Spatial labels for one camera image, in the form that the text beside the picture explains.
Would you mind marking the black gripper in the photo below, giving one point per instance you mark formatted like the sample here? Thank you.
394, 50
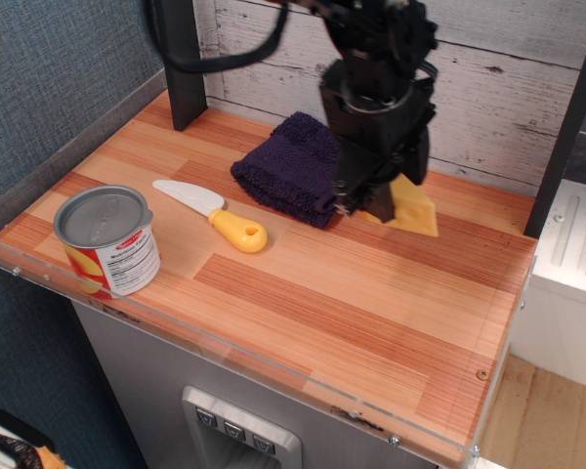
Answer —
378, 107

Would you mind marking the yellow toy cheese wedge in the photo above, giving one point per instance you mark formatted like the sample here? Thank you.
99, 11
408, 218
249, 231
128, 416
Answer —
414, 211

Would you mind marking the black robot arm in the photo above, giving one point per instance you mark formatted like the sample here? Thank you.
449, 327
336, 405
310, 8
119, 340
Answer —
394, 27

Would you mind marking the dark blue folded cloth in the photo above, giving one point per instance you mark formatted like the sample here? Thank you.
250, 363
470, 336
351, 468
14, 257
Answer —
292, 171

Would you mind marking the white toy sink unit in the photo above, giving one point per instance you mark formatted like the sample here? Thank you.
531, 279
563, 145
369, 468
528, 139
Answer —
549, 328

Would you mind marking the toy tin can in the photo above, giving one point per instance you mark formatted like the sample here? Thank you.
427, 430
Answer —
107, 236

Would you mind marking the silver dispenser panel with buttons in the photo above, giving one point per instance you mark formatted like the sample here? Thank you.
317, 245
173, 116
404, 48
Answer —
227, 436

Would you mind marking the clear acrylic table guard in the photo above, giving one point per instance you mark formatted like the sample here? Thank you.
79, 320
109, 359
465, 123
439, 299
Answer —
400, 332

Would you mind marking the orange sponge object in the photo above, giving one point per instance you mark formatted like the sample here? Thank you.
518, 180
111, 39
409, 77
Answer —
49, 459

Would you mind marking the toy knife with yellow handle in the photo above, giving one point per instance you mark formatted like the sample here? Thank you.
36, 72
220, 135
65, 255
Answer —
244, 234

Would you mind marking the black vertical post right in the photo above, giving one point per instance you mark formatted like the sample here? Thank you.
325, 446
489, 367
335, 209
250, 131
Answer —
558, 161

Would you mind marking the black vertical post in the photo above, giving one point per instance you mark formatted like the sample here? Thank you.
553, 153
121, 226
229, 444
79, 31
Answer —
175, 21
558, 161

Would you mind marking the black vertical post left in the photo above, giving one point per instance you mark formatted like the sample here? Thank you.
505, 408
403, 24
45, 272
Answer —
175, 21

